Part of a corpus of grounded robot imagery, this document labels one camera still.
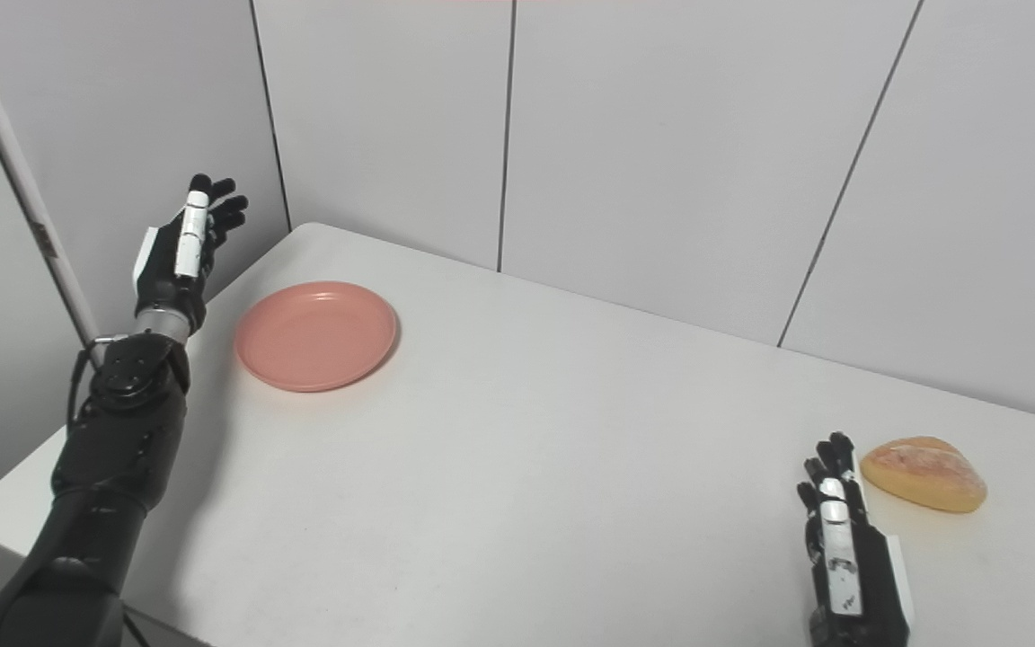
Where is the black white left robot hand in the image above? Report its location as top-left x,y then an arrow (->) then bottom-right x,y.
133,173 -> 249,335

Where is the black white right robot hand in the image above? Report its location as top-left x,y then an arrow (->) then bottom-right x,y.
796,431 -> 916,647

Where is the golden bread roll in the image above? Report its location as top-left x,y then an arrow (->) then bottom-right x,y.
860,437 -> 988,514

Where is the pink round plate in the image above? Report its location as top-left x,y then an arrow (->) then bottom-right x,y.
234,281 -> 400,394

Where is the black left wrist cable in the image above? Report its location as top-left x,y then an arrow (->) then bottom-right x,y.
68,334 -> 128,428

